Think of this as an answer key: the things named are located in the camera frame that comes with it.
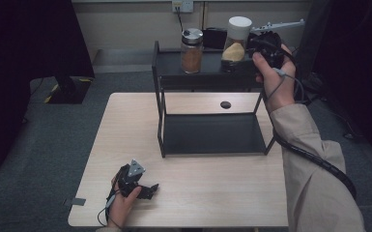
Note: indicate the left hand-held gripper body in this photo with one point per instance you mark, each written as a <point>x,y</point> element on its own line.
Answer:
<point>129,180</point>

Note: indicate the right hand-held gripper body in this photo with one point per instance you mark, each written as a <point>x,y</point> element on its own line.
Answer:
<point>269,45</point>

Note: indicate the white lid yellow spice jar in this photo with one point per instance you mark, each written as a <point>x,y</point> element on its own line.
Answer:
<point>236,35</point>

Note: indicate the silver lid brown spice jar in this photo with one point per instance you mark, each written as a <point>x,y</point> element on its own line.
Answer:
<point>191,53</point>

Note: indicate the black metal two-tier shelf rack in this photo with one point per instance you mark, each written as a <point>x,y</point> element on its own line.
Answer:
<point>215,133</point>

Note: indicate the person's left hand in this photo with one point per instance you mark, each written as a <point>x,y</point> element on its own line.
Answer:
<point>122,208</point>

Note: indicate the person's right hand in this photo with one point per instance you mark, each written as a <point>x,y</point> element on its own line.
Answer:
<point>277,85</point>

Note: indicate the black chair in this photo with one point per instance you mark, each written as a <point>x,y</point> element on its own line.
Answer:
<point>214,38</point>

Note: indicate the grey tape strip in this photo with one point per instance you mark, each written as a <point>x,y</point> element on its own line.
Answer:
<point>77,201</point>

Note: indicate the dark curtain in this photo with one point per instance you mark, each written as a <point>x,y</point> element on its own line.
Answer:
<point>357,64</point>
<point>19,64</point>

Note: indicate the black stand base yellow tape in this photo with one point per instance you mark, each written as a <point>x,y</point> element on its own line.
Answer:
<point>72,92</point>

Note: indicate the vertical wall conduit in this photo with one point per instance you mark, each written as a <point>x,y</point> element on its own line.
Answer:
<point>203,14</point>

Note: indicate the white wall outlet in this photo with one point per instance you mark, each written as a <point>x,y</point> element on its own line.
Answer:
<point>183,5</point>

